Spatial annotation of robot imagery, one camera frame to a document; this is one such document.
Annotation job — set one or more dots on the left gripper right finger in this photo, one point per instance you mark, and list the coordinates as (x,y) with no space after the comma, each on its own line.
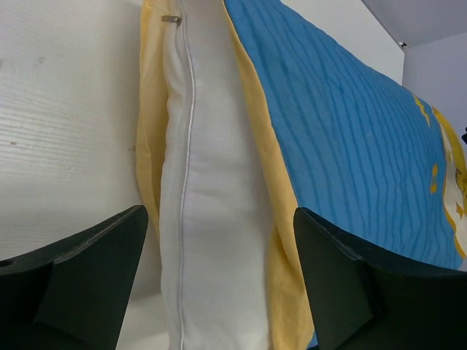
(365,297)

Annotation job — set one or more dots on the blue yellow Pikachu pillowcase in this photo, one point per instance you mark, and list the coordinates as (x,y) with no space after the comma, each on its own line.
(333,136)

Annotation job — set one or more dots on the white pillow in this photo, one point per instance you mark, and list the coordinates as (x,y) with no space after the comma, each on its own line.
(215,216)

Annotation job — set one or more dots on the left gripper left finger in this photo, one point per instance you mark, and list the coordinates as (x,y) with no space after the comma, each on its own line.
(73,293)

